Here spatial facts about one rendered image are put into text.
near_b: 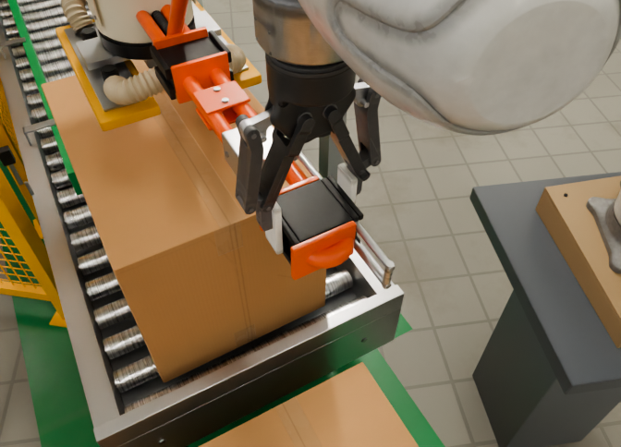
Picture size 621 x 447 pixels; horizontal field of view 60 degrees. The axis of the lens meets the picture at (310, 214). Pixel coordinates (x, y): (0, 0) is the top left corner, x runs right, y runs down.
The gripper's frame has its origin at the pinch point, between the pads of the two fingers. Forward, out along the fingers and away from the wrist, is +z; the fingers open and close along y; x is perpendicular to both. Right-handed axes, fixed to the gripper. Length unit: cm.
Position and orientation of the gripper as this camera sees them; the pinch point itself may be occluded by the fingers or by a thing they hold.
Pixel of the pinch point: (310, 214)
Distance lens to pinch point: 58.1
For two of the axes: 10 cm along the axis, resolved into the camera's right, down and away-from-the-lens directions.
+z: 0.0, 6.8, 7.3
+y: -8.8, 3.5, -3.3
